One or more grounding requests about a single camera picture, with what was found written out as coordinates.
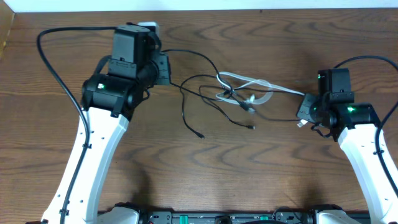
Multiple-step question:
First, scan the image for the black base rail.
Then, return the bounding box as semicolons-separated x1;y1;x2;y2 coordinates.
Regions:
99;203;371;224

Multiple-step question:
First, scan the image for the white usb cable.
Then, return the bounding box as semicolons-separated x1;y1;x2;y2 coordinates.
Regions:
215;71;308;128

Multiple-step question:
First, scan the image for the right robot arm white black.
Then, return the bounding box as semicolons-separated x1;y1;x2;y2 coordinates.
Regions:
297;68;397;223

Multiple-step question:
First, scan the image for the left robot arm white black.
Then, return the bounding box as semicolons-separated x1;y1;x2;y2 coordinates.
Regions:
41;22;170;223

